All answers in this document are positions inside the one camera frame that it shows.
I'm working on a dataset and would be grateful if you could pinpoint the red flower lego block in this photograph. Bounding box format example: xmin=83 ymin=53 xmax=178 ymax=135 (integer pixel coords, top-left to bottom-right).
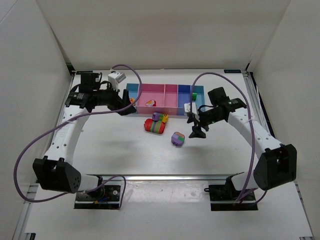
xmin=145 ymin=99 xmax=157 ymax=107

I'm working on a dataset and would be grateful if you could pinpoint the light blue bin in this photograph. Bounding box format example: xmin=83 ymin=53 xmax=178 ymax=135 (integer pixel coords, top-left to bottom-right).
xmin=192 ymin=85 xmax=205 ymax=109
xmin=125 ymin=83 xmax=140 ymax=109

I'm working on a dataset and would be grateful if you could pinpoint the small pink bin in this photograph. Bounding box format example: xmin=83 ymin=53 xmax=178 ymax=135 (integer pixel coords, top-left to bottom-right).
xmin=164 ymin=84 xmax=178 ymax=115

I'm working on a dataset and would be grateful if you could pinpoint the dark blue bin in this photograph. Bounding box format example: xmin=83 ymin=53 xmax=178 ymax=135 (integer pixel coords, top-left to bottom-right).
xmin=177 ymin=84 xmax=191 ymax=116

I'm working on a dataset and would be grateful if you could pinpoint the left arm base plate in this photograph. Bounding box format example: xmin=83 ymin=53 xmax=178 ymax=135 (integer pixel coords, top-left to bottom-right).
xmin=73 ymin=180 xmax=123 ymax=210

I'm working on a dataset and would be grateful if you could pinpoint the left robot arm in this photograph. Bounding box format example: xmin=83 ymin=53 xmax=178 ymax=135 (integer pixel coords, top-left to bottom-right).
xmin=32 ymin=70 xmax=136 ymax=194

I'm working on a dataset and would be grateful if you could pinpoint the purple cable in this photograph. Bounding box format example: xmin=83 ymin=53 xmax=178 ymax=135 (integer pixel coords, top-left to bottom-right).
xmin=13 ymin=64 xmax=144 ymax=210
xmin=192 ymin=72 xmax=268 ymax=206

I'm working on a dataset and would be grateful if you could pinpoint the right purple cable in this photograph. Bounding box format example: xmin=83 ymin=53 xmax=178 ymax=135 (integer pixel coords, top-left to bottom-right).
xmin=192 ymin=72 xmax=268 ymax=206

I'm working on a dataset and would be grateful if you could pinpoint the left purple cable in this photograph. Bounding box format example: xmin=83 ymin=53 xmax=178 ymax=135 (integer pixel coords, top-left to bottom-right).
xmin=13 ymin=64 xmax=144 ymax=210

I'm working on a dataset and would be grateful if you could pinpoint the red striped lego block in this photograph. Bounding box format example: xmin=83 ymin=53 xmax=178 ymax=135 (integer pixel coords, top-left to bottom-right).
xmin=143 ymin=118 xmax=166 ymax=135

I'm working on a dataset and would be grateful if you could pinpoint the right light blue bin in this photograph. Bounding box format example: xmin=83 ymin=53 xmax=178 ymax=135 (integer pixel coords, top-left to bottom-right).
xmin=192 ymin=85 xmax=205 ymax=109

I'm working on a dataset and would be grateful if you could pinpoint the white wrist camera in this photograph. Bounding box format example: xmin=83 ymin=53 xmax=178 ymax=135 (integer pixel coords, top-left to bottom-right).
xmin=184 ymin=102 xmax=199 ymax=121
xmin=107 ymin=71 xmax=126 ymax=92

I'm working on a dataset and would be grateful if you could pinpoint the left light blue bin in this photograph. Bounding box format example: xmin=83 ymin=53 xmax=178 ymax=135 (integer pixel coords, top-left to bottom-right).
xmin=125 ymin=83 xmax=140 ymax=109

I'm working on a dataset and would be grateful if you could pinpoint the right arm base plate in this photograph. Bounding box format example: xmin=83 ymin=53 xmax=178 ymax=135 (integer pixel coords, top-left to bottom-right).
xmin=204 ymin=184 xmax=258 ymax=212

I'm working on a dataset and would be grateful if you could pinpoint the green lego brick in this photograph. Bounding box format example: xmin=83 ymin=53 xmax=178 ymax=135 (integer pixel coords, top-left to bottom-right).
xmin=191 ymin=93 xmax=197 ymax=102

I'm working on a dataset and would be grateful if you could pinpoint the small purple lego block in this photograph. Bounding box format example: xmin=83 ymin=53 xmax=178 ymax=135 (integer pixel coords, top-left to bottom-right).
xmin=152 ymin=112 xmax=161 ymax=122

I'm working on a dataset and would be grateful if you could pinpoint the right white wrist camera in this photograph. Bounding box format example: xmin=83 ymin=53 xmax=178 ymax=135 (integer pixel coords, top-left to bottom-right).
xmin=184 ymin=102 xmax=199 ymax=121

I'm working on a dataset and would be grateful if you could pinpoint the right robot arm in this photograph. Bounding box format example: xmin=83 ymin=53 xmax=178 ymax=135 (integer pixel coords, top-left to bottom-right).
xmin=184 ymin=87 xmax=297 ymax=193

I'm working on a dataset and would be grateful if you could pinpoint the yellow striped lego block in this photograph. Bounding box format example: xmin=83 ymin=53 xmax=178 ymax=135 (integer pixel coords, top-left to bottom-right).
xmin=162 ymin=114 xmax=169 ymax=123

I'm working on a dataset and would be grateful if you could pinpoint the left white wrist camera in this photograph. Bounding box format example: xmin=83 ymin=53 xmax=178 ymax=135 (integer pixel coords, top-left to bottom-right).
xmin=107 ymin=71 xmax=126 ymax=92

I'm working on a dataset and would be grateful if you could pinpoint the purple green lego block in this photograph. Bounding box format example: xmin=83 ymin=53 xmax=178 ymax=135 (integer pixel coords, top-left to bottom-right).
xmin=171 ymin=131 xmax=185 ymax=147

